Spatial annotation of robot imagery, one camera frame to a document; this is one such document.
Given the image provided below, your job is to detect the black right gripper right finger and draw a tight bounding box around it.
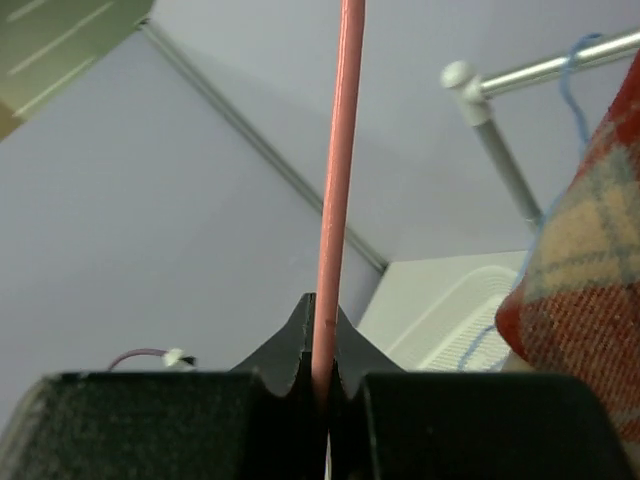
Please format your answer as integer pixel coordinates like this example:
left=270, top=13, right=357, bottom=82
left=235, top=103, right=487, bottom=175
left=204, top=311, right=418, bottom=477
left=330, top=316, right=633, bottom=479

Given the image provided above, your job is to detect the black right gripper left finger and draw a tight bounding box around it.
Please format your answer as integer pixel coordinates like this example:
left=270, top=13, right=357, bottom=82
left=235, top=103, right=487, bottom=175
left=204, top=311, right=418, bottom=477
left=1, top=293, right=325, bottom=479

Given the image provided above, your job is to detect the red plaid skirt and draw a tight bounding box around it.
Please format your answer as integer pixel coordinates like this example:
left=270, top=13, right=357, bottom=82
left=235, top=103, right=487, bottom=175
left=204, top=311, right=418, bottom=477
left=496, top=61, right=639, bottom=454

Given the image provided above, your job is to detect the white perforated plastic basket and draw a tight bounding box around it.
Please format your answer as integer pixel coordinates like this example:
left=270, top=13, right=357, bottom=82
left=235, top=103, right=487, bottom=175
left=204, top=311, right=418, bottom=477
left=387, top=266, right=516, bottom=372

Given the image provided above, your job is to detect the grey metal clothes rack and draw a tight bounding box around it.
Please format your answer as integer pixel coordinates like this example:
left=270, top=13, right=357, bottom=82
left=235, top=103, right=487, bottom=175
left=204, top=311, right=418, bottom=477
left=440, top=28, right=639, bottom=231

